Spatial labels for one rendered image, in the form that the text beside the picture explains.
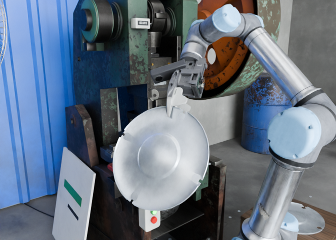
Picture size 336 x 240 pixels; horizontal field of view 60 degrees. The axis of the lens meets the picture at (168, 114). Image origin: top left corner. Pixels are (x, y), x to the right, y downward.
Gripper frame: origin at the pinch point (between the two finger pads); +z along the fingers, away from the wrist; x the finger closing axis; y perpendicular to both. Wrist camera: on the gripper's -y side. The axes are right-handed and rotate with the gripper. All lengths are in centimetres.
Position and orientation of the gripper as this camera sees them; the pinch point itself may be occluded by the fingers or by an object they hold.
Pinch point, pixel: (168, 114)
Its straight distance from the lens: 83.2
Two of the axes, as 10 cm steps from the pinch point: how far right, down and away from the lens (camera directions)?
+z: -2.7, 8.4, -4.6
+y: 9.2, 0.9, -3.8
